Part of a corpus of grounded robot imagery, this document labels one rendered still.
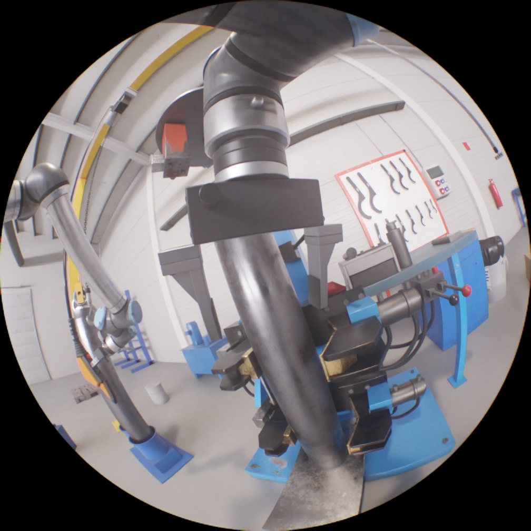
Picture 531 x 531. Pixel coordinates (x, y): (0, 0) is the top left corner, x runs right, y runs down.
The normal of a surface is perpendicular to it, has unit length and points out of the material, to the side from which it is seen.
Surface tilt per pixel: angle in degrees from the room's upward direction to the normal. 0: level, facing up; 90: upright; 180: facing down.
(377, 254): 90
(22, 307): 90
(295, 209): 114
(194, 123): 180
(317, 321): 90
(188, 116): 180
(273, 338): 90
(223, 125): 105
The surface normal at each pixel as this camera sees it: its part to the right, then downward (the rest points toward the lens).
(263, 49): -0.28, 0.96
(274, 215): 0.32, 0.19
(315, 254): -0.94, 0.19
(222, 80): -0.33, 0.27
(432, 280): -0.38, 0.03
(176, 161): 0.35, 0.93
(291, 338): 0.25, -0.22
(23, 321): 0.85, -0.37
